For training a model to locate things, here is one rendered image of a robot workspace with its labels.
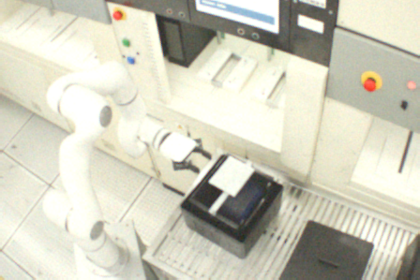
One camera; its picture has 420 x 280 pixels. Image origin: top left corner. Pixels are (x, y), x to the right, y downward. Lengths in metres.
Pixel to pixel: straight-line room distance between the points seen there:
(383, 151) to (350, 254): 0.48
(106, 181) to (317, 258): 1.67
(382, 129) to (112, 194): 1.70
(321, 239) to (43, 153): 2.17
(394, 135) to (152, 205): 1.51
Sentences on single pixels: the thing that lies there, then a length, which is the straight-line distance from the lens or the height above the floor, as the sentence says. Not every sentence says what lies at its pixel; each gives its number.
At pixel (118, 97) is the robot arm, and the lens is 1.32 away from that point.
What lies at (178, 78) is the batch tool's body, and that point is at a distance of 2.01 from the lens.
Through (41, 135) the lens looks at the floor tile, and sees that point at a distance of 3.24.
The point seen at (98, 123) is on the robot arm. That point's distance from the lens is 1.13.
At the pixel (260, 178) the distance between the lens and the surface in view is 1.54.
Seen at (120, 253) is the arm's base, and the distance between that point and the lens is 1.69.
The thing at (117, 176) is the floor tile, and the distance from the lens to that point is 2.80.
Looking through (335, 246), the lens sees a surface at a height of 0.86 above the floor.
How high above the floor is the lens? 2.28
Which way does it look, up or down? 51 degrees down
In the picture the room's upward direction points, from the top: 8 degrees counter-clockwise
